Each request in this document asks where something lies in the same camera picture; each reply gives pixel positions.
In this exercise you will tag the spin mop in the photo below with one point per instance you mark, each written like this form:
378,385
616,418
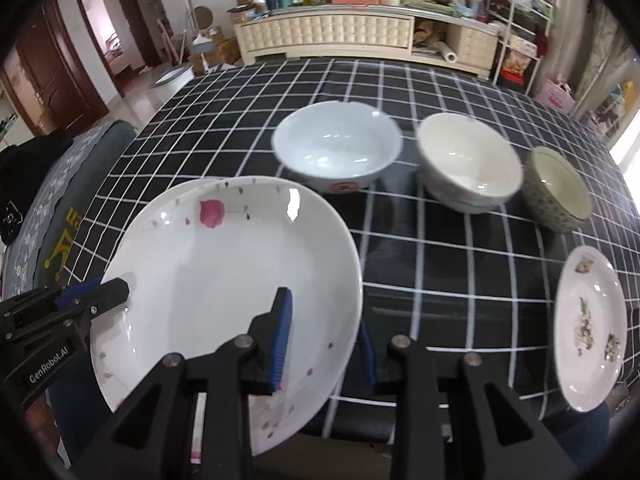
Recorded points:
199,43

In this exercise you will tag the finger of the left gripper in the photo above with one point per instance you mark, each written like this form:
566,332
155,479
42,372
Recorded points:
93,296

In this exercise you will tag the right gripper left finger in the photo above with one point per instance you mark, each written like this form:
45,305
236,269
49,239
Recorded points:
249,363

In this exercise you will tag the white metal shelf rack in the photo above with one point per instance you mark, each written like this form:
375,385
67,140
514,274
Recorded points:
523,28

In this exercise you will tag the light blue bowl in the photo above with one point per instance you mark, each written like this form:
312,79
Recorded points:
337,147

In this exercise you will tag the brown wooden door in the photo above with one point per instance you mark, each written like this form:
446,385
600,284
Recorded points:
45,79

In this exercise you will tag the cream TV cabinet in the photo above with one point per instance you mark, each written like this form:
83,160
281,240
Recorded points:
395,33

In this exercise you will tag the black white grid tablecloth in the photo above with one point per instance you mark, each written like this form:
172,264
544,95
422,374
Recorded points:
457,282

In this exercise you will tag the cartoon bear plate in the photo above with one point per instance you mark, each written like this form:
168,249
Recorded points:
589,329

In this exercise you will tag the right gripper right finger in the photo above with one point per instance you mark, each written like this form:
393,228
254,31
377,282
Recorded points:
394,363

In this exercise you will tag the large pink petal plate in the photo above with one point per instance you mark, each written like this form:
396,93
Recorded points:
204,258

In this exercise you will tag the rolled white paper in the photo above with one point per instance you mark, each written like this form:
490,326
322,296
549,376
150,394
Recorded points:
447,53

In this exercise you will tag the grey sofa cushion cover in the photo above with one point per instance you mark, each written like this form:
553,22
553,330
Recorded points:
39,254

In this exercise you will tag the green patterned bowl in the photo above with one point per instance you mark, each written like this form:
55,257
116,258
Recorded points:
554,192

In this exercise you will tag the white cream bowl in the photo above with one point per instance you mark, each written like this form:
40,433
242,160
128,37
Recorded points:
466,165

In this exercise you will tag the pink gift bag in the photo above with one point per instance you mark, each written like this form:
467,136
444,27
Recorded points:
557,94

